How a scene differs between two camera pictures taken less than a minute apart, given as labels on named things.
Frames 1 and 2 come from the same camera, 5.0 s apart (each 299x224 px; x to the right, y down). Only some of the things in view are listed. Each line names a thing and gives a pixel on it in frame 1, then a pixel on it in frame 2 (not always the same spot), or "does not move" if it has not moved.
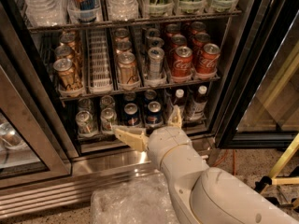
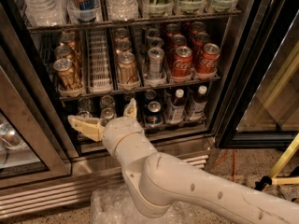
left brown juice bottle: [179, 102] does not move
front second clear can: [107, 119] does not move
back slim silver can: [151, 33] does not move
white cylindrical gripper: [168, 143] -> [120, 132]
